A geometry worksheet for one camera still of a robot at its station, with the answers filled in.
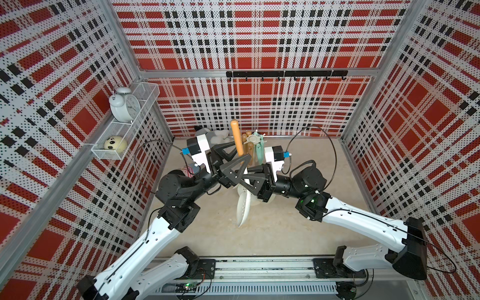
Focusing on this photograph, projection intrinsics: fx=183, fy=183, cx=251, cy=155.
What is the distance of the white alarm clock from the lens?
0.67 meters

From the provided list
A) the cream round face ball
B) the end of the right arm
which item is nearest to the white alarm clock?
the cream round face ball

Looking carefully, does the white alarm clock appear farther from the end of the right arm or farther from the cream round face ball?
the end of the right arm
